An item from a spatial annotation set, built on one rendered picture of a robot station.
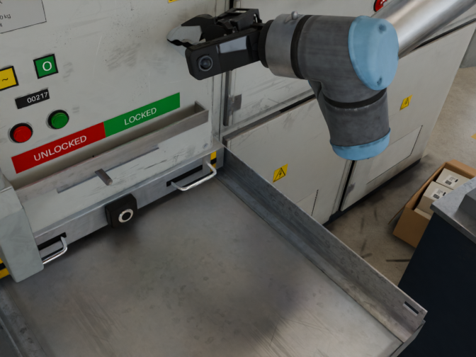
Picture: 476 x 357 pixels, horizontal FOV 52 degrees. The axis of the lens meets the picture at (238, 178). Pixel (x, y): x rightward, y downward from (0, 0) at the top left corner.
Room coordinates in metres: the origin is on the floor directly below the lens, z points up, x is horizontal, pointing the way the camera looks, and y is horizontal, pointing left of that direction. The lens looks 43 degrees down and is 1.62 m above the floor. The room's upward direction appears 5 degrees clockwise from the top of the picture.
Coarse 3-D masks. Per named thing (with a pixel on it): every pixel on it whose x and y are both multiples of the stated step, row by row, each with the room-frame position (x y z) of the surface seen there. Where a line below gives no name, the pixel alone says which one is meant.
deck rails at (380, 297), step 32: (224, 160) 0.86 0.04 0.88; (256, 192) 0.77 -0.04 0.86; (288, 224) 0.70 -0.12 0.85; (320, 224) 0.65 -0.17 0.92; (320, 256) 0.62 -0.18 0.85; (352, 256) 0.58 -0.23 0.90; (0, 288) 0.48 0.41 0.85; (352, 288) 0.55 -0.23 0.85; (384, 288) 0.53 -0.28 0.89; (0, 320) 0.39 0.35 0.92; (384, 320) 0.49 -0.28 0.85; (416, 320) 0.47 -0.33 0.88; (32, 352) 0.37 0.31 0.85
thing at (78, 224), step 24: (216, 144) 0.85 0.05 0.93; (192, 168) 0.79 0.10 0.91; (216, 168) 0.83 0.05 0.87; (120, 192) 0.68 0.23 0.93; (144, 192) 0.70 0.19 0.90; (168, 192) 0.74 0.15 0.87; (72, 216) 0.60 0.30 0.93; (96, 216) 0.63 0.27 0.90; (48, 240) 0.56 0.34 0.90; (72, 240) 0.59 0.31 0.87; (0, 264) 0.50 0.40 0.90
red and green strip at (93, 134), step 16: (176, 96) 0.78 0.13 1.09; (128, 112) 0.70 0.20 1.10; (144, 112) 0.73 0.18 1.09; (160, 112) 0.75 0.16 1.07; (96, 128) 0.66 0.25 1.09; (112, 128) 0.68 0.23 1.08; (48, 144) 0.60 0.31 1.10; (64, 144) 0.62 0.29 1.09; (80, 144) 0.64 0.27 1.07; (16, 160) 0.56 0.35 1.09; (32, 160) 0.58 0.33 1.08; (48, 160) 0.60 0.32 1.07
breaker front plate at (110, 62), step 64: (64, 0) 0.65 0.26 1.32; (128, 0) 0.72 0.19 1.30; (192, 0) 0.80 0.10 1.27; (0, 64) 0.58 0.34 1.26; (64, 64) 0.64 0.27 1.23; (128, 64) 0.71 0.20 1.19; (0, 128) 0.56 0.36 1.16; (64, 128) 0.62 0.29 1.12; (128, 128) 0.70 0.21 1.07; (192, 128) 0.80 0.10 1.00; (64, 192) 0.61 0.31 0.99
